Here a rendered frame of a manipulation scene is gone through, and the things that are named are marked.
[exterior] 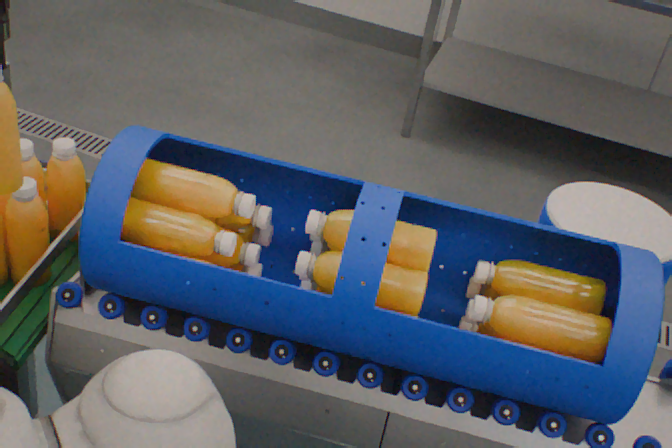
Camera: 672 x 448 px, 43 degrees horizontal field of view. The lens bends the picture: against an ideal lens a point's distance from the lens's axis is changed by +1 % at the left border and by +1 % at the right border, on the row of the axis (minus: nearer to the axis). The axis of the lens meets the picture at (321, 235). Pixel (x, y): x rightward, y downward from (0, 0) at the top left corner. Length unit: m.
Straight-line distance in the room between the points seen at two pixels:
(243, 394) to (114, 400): 0.63
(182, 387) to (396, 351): 0.52
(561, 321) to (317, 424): 0.44
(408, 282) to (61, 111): 2.86
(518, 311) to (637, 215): 0.62
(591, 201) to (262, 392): 0.83
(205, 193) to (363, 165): 2.47
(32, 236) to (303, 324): 0.51
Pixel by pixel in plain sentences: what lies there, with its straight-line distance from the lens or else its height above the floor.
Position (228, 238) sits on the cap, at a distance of 1.34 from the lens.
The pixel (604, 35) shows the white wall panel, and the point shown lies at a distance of 4.69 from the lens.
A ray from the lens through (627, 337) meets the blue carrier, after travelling 1.29.
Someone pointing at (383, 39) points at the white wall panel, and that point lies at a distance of 4.88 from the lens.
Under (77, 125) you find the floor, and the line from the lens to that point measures 3.87.
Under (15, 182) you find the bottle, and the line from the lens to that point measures 1.40.
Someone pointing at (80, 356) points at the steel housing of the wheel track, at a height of 0.86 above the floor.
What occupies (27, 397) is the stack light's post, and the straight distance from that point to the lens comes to 2.50.
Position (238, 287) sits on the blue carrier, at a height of 1.11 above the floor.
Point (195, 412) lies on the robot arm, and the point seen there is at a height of 1.30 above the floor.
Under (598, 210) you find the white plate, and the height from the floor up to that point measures 1.04.
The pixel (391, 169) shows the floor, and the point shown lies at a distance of 3.80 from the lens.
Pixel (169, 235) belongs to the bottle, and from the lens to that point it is 1.35.
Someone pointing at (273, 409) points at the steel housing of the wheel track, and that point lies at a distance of 1.46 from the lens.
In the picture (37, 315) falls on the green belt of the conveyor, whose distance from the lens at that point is 1.56.
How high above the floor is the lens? 1.94
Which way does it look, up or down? 36 degrees down
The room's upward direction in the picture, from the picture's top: 10 degrees clockwise
